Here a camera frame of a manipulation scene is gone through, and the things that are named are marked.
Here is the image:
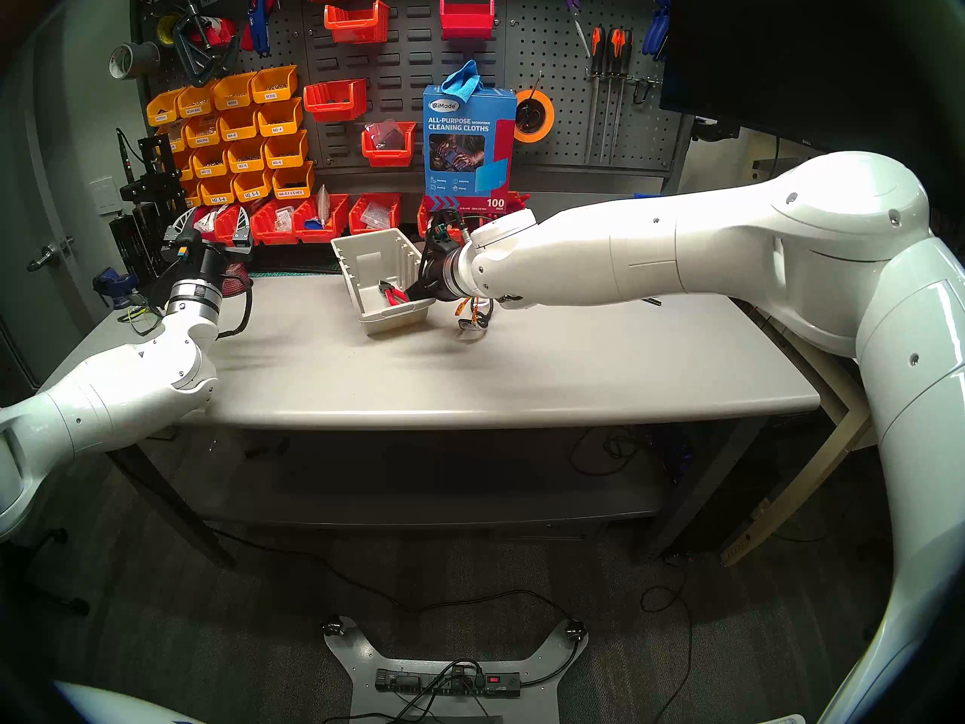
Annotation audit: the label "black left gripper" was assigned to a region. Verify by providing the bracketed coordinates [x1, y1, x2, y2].
[162, 206, 253, 286]

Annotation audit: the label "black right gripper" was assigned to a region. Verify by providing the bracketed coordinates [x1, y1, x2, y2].
[407, 229, 462, 302]

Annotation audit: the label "beige plastic storage bin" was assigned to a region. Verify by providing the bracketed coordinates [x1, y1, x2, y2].
[330, 227, 437, 336]

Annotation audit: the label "orange black safety glasses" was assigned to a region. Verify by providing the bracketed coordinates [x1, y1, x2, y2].
[455, 296, 495, 337]

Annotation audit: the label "blue cleaning cloths box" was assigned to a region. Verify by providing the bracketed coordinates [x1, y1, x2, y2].
[422, 85, 518, 212]

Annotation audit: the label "yellow bin labelled M3-8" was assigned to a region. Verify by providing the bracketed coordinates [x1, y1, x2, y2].
[226, 138, 268, 174]

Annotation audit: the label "black metal stand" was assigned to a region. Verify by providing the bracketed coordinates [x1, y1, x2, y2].
[106, 134, 193, 278]

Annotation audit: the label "yellow bin labelled M4 HEX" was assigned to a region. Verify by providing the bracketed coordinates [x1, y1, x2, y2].
[271, 162, 315, 201]

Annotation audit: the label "yellow bin labelled M4X4X6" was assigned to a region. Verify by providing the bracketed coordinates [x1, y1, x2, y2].
[185, 114, 225, 149]

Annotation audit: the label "yellow bin labelled M4-6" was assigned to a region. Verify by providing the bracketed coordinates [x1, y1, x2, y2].
[219, 106, 262, 141]

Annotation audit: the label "yellow bin labelled M3-6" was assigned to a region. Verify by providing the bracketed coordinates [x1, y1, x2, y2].
[264, 130, 308, 169]

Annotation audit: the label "black soldering iron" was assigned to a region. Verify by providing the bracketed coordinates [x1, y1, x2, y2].
[115, 127, 140, 184]

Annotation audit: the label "yellow bin labelled M3X5 BAG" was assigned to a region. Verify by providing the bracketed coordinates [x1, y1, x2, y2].
[177, 84, 219, 118]

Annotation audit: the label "yellow bin labelled M3-4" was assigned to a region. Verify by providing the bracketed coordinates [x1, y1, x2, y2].
[258, 98, 304, 137]

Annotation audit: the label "blue bench vise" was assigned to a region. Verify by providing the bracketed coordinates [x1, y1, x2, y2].
[92, 268, 142, 308]

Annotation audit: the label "yellow bin labelled M3X5X4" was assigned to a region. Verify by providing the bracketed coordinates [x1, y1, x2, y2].
[147, 89, 185, 126]

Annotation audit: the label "yellow bin labelled M3X6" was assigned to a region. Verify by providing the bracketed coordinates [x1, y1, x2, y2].
[251, 65, 299, 103]

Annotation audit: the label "grey C-clamp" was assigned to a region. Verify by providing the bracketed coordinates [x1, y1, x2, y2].
[172, 0, 240, 88]

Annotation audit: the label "grey perforated pegboard panel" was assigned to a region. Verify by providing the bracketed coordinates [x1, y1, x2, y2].
[128, 0, 306, 203]
[504, 0, 683, 176]

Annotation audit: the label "blue microfiber cloth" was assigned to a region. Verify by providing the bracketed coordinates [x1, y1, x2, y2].
[441, 60, 481, 101]

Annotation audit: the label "orange tape roll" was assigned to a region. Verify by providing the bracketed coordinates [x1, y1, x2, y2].
[514, 89, 556, 144]

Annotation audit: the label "dark louvered bin panel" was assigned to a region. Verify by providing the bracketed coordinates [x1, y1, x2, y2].
[300, 0, 507, 174]

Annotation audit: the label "orange black screwdriver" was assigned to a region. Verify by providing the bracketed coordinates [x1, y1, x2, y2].
[605, 27, 621, 165]
[618, 30, 633, 165]

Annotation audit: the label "blue spring clamps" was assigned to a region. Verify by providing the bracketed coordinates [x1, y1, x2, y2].
[641, 0, 673, 61]

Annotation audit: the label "black power strip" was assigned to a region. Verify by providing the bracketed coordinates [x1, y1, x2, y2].
[375, 667, 522, 698]

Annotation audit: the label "beige wooden side table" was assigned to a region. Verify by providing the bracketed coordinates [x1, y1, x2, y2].
[720, 134, 879, 566]

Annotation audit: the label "black monitor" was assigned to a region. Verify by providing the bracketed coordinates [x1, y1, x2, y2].
[660, 0, 965, 214]

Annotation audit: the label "black braided cable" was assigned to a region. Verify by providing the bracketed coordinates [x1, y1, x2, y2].
[217, 274, 253, 340]

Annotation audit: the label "silver door handle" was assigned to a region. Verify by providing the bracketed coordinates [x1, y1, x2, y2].
[27, 236, 76, 272]

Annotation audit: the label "silver duct tape roll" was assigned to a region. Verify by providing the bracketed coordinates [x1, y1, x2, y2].
[108, 41, 161, 81]

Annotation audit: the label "grey workbench frame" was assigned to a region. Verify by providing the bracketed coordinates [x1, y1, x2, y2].
[106, 421, 770, 569]

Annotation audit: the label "purple-handled scissors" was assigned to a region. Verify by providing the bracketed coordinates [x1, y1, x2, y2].
[550, 0, 590, 60]

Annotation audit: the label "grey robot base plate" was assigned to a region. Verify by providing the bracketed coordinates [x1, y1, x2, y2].
[323, 615, 589, 724]

